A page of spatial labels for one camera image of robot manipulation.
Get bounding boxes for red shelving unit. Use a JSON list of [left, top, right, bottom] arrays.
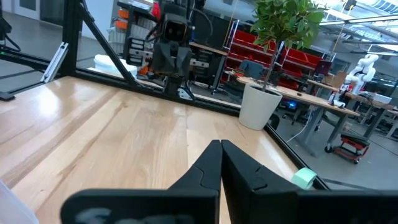
[[228, 29, 324, 91]]

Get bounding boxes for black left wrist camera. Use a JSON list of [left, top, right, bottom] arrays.
[[160, 12, 191, 44]]

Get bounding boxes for black aluminium frame rail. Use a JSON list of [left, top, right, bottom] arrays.
[[74, 68, 242, 116], [263, 123, 331, 190]]

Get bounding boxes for green leafy plant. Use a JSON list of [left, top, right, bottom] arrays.
[[250, 0, 326, 93]]

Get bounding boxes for white plant pot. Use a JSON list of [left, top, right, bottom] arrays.
[[238, 83, 284, 131]]

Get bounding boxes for red wheeled cart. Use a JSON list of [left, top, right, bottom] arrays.
[[325, 133, 371, 165]]

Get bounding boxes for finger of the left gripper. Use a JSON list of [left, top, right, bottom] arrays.
[[151, 42, 172, 75], [171, 42, 192, 77]]

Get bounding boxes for wooden work table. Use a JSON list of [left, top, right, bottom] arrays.
[[236, 74, 361, 150]]

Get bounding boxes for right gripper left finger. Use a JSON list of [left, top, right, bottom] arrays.
[[60, 139, 222, 224]]

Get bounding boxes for silver frame bracket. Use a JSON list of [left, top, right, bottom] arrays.
[[177, 86, 196, 101], [40, 42, 70, 84]]

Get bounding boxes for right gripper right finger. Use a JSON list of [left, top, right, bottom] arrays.
[[222, 139, 398, 224]]

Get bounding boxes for blue chair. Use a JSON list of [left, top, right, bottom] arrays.
[[239, 59, 265, 80]]

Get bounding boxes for black diagonal frame brace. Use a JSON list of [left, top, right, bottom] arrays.
[[77, 0, 139, 87]]

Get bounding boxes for black monitor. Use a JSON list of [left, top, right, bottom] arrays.
[[192, 11, 233, 52]]

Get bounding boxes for black frame post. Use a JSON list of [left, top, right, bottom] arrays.
[[60, 0, 84, 77]]

